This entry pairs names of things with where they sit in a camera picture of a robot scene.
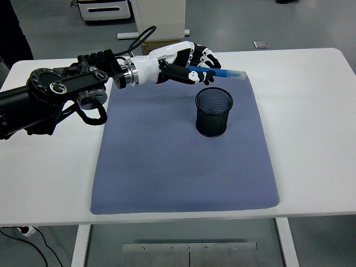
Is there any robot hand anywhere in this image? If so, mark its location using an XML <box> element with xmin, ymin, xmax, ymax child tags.
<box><xmin>135</xmin><ymin>41</ymin><xmax>223</xmax><ymax>86</ymax></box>

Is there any blue marker with clear cap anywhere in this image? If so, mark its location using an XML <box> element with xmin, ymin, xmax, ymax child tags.
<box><xmin>186</xmin><ymin>66</ymin><xmax>247</xmax><ymax>80</ymax></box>

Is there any black mesh pen holder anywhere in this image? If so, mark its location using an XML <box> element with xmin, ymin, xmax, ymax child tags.
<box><xmin>195</xmin><ymin>87</ymin><xmax>234</xmax><ymax>138</ymax></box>

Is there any brown cardboard box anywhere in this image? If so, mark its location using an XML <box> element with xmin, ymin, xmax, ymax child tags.
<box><xmin>141</xmin><ymin>38</ymin><xmax>183</xmax><ymax>55</ymax></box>

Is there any white base bar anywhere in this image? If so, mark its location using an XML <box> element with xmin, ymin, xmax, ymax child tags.
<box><xmin>116</xmin><ymin>29</ymin><xmax>191</xmax><ymax>40</ymax></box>

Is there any white upright cabinet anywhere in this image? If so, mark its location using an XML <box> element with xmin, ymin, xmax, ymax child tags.
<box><xmin>132</xmin><ymin>0</ymin><xmax>187</xmax><ymax>42</ymax></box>

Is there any white appliance with dark slot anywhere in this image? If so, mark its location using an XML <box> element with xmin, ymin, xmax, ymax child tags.
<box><xmin>77</xmin><ymin>0</ymin><xmax>133</xmax><ymax>22</ymax></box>

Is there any blue-grey padded mat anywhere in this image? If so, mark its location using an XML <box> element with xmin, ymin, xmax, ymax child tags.
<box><xmin>90</xmin><ymin>71</ymin><xmax>280</xmax><ymax>215</ymax></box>

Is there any person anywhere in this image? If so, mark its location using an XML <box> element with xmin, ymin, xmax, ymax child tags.
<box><xmin>0</xmin><ymin>0</ymin><xmax>34</xmax><ymax>62</ymax></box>

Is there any white table leg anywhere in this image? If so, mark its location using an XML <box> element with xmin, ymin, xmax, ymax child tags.
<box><xmin>71</xmin><ymin>224</ymin><xmax>92</xmax><ymax>267</ymax></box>
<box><xmin>275</xmin><ymin>217</ymin><xmax>300</xmax><ymax>267</ymax></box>

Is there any black floor cable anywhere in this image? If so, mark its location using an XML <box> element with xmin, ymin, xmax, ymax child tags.
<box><xmin>36</xmin><ymin>229</ymin><xmax>65</xmax><ymax>267</ymax></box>
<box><xmin>0</xmin><ymin>230</ymin><xmax>50</xmax><ymax>267</ymax></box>

